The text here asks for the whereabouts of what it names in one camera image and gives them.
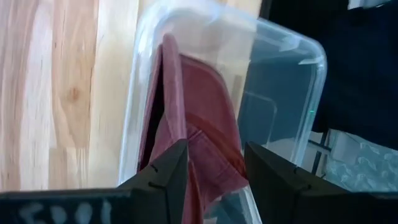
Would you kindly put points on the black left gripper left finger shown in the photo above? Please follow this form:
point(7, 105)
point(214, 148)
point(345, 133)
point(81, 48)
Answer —
point(168, 186)

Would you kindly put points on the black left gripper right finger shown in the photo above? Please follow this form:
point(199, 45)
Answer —
point(276, 193)

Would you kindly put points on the maroon cap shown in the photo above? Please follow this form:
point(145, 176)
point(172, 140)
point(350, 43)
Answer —
point(205, 124)

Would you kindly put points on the clear bubble wrap sheet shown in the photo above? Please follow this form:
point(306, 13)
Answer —
point(363, 161)

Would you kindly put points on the clear plastic bin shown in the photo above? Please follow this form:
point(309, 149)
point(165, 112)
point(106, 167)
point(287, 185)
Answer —
point(280, 93)

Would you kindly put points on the dark navy bulky object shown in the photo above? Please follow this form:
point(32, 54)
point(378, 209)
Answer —
point(360, 62)

